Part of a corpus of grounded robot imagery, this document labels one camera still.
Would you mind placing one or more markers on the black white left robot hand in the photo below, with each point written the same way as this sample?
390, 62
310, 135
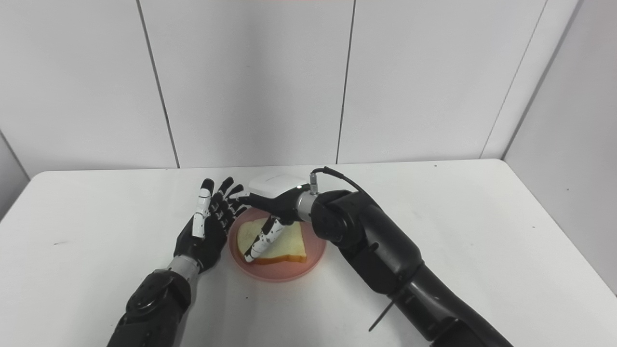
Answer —
205, 241

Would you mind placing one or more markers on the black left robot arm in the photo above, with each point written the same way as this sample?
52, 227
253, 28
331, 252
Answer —
154, 308

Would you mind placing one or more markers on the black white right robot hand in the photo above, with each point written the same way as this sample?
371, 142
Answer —
277, 193

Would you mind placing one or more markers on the slice of white bread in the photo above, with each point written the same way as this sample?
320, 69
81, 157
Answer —
289, 246

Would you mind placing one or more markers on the pink round plate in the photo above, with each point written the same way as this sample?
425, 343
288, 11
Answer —
284, 272

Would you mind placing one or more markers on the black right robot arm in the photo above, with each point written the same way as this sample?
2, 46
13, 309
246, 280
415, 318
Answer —
376, 250

